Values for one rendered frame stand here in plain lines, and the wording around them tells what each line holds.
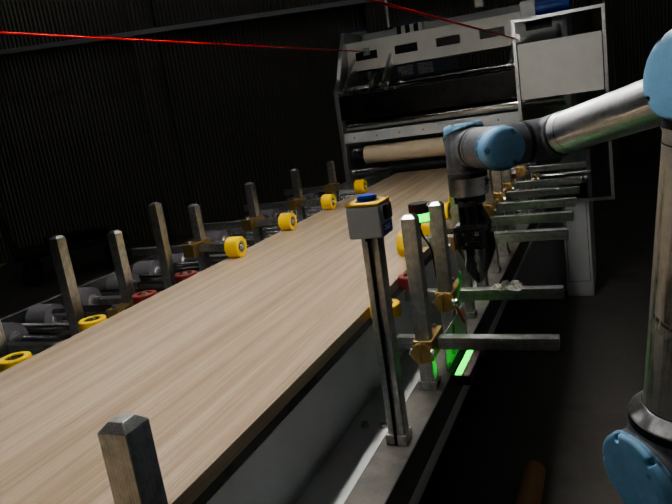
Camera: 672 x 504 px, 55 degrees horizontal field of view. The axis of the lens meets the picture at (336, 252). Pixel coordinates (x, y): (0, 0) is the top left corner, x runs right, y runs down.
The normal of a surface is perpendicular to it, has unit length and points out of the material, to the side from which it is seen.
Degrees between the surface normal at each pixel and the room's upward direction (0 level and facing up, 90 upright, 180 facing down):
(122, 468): 90
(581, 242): 90
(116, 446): 90
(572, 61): 90
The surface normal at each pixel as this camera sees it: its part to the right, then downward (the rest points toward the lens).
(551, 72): -0.38, 0.25
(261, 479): 0.91, -0.04
